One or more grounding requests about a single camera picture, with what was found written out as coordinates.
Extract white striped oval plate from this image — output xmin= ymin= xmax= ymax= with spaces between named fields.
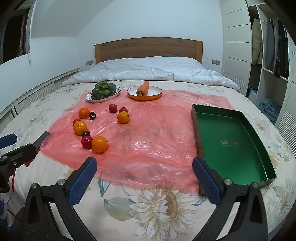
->
xmin=86 ymin=86 xmax=122 ymax=103

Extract green box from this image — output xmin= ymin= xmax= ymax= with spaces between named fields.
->
xmin=191 ymin=103 xmax=277 ymax=196

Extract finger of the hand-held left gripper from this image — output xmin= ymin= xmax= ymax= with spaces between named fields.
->
xmin=0 ymin=131 xmax=51 ymax=168
xmin=0 ymin=134 xmax=18 ymax=146

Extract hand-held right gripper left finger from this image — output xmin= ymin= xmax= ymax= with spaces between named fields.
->
xmin=22 ymin=157 xmax=97 ymax=241

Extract green leafy vegetable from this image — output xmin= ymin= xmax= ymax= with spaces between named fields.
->
xmin=92 ymin=82 xmax=117 ymax=100

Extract blue cloth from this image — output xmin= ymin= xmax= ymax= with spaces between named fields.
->
xmin=258 ymin=99 xmax=281 ymax=126

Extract dark hanging clothes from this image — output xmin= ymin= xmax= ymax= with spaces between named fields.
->
xmin=265 ymin=17 xmax=290 ymax=78

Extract long white slatted panel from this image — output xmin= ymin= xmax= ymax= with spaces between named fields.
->
xmin=0 ymin=67 xmax=80 ymax=126

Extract white bag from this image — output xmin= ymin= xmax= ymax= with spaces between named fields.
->
xmin=246 ymin=85 xmax=258 ymax=103

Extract pink plastic sheet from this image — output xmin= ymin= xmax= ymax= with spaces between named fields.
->
xmin=40 ymin=89 xmax=235 ymax=193

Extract white duvet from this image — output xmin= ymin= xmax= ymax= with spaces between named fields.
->
xmin=60 ymin=56 xmax=241 ymax=92

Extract orange round plate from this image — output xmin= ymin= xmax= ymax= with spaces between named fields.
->
xmin=127 ymin=86 xmax=163 ymax=101

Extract pale green jacket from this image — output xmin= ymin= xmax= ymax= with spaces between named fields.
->
xmin=251 ymin=19 xmax=263 ymax=65

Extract white wardrobe door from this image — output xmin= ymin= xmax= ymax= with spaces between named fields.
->
xmin=220 ymin=0 xmax=252 ymax=95

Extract red apple front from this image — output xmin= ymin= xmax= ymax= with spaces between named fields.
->
xmin=81 ymin=136 xmax=94 ymax=149

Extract small white slatted panel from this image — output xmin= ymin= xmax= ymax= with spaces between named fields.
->
xmin=276 ymin=109 xmax=296 ymax=149

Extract white open shelf unit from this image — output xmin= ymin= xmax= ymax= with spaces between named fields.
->
xmin=245 ymin=0 xmax=296 ymax=130

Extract wooden headboard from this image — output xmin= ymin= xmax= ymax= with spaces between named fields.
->
xmin=94 ymin=37 xmax=203 ymax=65

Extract carrot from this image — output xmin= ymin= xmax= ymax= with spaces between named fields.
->
xmin=136 ymin=81 xmax=150 ymax=97

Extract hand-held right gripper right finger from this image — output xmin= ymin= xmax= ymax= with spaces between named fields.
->
xmin=192 ymin=157 xmax=274 ymax=241

